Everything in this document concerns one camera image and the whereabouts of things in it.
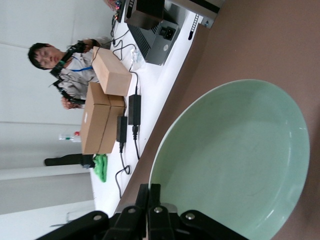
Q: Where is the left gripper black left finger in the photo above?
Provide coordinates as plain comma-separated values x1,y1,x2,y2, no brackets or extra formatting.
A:
34,183,150,240

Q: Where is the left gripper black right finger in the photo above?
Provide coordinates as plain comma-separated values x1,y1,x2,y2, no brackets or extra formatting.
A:
147,183,251,240

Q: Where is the pale green round plate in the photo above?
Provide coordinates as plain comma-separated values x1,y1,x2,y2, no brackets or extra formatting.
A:
147,79,311,240

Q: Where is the green cloth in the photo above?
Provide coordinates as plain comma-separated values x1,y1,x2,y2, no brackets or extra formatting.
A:
92,153,109,184

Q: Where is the black flat tool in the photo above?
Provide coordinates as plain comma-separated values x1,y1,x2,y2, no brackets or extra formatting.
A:
44,153,95,170

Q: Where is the small black power brick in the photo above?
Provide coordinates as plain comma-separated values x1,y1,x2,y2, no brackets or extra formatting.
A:
116,115,129,144

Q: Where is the clear plastic bottle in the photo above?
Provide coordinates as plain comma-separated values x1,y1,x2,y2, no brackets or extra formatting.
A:
58,130,82,144

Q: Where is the large cardboard box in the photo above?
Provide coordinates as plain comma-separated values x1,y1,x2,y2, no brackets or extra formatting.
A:
80,82,111,155

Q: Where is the large black power brick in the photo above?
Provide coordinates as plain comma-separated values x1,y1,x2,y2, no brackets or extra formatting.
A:
127,94,142,126

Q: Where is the narrow cardboard box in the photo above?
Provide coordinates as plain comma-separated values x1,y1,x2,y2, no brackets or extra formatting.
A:
98,94,126,155

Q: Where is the small cardboard box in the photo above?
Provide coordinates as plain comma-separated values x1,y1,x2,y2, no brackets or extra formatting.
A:
91,46,133,96

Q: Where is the seated person operator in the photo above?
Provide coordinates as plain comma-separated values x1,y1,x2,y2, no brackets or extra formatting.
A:
27,36,112,110

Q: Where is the crumpled clear plastic bag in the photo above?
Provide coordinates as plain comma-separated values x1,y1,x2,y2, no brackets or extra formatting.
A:
129,48,145,71

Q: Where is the grey power supply unit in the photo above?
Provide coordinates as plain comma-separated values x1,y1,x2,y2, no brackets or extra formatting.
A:
126,20,180,66

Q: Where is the brown table cloth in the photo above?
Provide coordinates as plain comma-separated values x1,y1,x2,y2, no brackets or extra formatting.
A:
119,0,320,240

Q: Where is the dark brown box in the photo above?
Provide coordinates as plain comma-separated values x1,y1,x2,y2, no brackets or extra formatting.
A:
123,0,166,31

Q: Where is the silver metal case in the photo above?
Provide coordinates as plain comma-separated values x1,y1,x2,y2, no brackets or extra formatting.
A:
163,0,221,41

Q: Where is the black power cord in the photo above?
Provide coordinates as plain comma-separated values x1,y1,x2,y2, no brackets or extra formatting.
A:
131,124,141,161
109,13,140,96
114,141,131,200

